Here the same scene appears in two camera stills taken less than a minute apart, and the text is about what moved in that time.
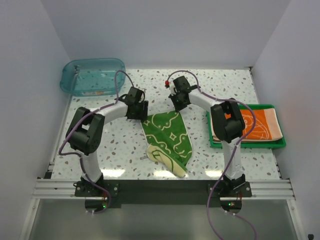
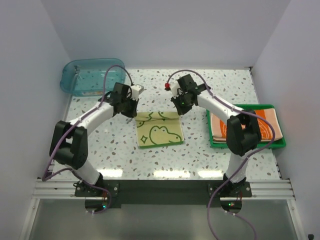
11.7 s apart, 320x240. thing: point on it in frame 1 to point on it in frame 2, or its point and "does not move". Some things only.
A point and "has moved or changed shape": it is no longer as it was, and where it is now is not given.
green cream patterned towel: (170, 144) has moved or changed shape
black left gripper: (142, 115) to (133, 112)
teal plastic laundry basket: (93, 77) does not move
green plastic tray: (262, 144) does not move
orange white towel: (267, 126) does not move
